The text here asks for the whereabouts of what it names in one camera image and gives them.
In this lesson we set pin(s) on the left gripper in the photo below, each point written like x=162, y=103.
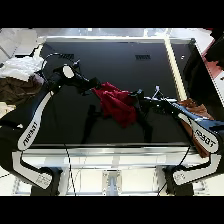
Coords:
x=89, y=85

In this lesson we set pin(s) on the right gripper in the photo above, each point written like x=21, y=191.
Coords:
x=141, y=99

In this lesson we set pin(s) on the red T-shirt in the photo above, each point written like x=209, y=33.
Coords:
x=116, y=105

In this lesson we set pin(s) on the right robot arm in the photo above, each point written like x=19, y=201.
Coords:
x=200, y=135

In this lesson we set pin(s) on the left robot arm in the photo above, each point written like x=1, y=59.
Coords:
x=35, y=121

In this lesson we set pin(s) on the white garment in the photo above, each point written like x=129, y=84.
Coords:
x=20, y=68

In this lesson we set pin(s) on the dark brown garment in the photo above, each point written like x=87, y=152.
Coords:
x=15, y=90

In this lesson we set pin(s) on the silver frame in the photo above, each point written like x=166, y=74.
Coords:
x=112, y=182

